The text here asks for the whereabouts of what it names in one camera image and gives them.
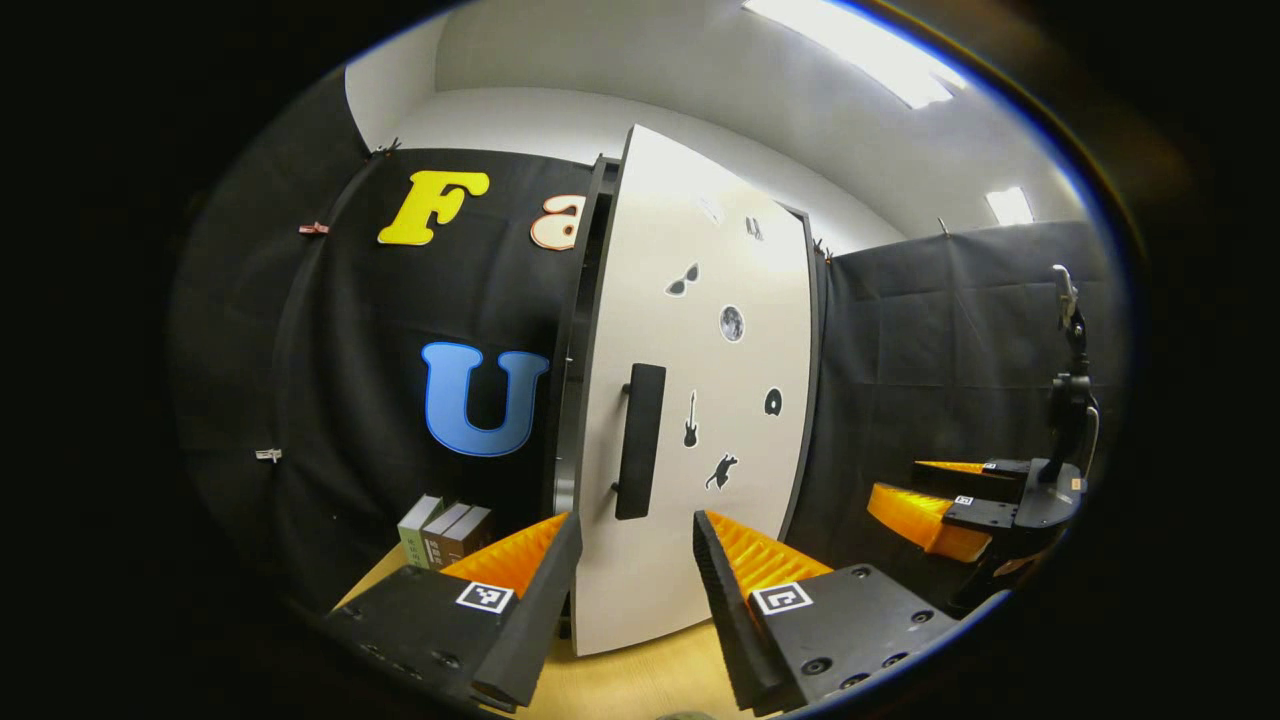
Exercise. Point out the green book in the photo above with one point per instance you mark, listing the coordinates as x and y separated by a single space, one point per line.
415 530

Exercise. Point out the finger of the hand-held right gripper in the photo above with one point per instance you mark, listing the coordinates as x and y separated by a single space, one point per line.
925 525
1000 478

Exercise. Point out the brown book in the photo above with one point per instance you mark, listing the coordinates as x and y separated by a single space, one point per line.
443 540
470 530

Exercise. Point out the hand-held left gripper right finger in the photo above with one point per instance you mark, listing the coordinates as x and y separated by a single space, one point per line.
730 610

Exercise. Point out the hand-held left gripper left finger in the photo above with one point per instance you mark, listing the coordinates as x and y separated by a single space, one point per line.
540 620

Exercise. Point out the long ceiling light panel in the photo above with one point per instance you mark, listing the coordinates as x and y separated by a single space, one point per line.
860 50

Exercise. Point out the white cabinet door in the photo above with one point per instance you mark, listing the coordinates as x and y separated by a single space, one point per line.
720 250

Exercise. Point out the black backdrop cloth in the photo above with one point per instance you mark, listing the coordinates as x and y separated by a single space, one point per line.
350 350

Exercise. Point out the small ceiling light panel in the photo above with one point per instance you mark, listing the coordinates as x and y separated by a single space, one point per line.
1010 206

